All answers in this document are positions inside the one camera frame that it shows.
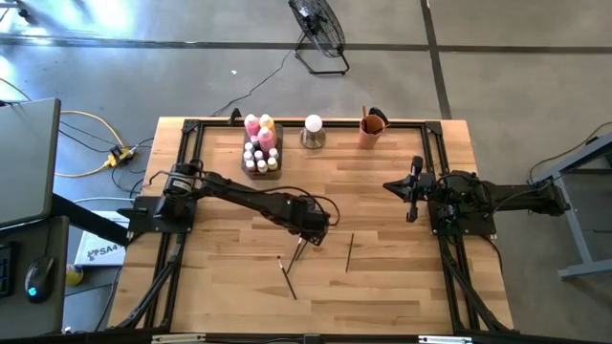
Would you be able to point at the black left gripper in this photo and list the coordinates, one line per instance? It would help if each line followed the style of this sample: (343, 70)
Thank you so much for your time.
(301, 222)

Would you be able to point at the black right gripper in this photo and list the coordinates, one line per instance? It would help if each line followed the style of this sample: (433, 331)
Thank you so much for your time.
(432, 188)

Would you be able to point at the black paintbrush silver ferrule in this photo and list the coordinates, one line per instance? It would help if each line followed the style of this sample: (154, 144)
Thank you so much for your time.
(302, 251)
(287, 279)
(291, 260)

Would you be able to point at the orange cup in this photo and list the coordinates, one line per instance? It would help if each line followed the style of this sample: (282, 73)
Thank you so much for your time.
(370, 141)

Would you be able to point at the small yellow paint bottle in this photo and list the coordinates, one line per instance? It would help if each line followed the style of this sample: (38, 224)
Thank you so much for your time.
(272, 163)

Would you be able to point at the small white paint bottle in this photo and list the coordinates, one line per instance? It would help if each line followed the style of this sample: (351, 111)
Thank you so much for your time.
(262, 165)
(247, 155)

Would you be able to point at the black paintbrush gold ferrule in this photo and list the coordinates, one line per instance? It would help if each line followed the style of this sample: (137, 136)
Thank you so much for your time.
(364, 112)
(350, 253)

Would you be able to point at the small teal paint bottle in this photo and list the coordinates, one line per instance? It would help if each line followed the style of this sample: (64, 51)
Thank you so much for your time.
(273, 153)

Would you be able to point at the small red paint bottle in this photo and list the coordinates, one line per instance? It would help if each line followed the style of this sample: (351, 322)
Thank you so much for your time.
(250, 165)

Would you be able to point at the small purple paint bottle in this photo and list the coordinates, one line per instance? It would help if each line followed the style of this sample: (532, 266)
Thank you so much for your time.
(258, 155)

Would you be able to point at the large pink paint bottle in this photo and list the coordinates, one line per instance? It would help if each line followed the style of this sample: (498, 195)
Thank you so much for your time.
(251, 125)
(265, 138)

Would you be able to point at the small light blue paint bottle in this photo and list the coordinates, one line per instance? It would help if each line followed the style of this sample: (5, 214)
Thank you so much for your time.
(249, 146)

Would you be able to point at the small green paint bottle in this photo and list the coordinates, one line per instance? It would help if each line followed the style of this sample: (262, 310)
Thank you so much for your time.
(255, 140)

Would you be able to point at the large yellow paint bottle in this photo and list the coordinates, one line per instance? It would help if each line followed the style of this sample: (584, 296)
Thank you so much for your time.
(267, 121)

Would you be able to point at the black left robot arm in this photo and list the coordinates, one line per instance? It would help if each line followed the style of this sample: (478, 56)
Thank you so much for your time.
(229, 191)

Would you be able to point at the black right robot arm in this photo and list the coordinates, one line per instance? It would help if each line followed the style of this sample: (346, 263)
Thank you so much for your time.
(507, 198)

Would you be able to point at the grey plastic bin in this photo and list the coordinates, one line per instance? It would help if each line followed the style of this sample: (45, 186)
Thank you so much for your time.
(279, 143)

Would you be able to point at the white bulb brass lamp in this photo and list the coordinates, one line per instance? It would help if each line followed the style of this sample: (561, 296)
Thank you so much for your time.
(313, 125)

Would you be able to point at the grey side table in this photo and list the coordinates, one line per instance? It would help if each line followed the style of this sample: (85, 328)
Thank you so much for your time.
(574, 224)

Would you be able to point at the black floor fan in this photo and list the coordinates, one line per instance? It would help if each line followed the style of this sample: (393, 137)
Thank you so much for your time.
(318, 26)

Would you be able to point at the yellow power strip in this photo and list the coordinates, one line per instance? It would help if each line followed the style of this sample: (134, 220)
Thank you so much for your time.
(119, 156)

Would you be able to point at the white printed box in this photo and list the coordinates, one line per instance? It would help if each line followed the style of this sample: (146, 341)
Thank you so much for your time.
(100, 251)

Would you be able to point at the dark desk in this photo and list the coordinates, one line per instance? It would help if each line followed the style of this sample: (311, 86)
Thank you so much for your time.
(48, 310)

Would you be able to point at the black computer mouse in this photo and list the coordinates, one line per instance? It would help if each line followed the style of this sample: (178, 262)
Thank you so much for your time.
(39, 277)

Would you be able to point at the black keyboard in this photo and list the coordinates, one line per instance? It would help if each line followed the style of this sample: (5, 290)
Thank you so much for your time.
(5, 270)

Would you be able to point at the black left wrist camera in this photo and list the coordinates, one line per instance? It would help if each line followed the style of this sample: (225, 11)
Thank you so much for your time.
(316, 215)

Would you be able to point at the black frame clamp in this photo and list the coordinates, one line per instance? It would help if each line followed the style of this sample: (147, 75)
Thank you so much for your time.
(234, 114)
(382, 114)

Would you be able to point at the white metal bracket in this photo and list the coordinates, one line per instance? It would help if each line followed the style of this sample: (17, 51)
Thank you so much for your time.
(179, 338)
(444, 339)

